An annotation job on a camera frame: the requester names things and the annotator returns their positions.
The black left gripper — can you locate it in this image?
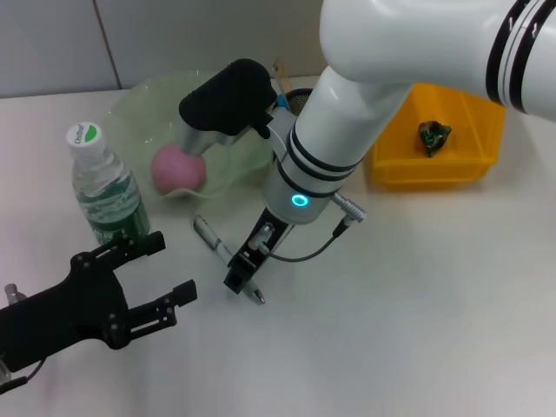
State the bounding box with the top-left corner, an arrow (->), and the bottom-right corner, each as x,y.
0,230 -> 198,374

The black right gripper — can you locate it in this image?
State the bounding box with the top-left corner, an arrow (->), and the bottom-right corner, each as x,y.
222,207 -> 297,297

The silver grey pen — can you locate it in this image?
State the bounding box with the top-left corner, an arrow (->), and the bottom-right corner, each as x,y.
193,213 -> 267,306

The pink toy peach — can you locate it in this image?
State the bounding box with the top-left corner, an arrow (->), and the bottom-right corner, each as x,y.
150,145 -> 208,195

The clear water bottle green label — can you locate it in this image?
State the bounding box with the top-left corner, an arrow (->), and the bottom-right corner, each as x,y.
65,121 -> 152,245

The clear plastic ruler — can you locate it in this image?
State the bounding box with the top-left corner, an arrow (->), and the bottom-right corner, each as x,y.
272,60 -> 293,96

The green glass fruit bowl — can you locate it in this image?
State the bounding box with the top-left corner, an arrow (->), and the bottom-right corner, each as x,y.
106,71 -> 275,201

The black mesh pen holder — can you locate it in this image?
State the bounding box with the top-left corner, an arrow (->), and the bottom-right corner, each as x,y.
281,88 -> 314,117

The yellow plastic bin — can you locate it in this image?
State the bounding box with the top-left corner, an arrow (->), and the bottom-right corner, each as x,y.
368,82 -> 508,192

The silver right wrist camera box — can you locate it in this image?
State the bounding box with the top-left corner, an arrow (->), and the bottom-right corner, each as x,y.
175,58 -> 280,160

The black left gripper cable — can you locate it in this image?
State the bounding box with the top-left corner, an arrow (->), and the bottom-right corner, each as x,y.
0,360 -> 45,391

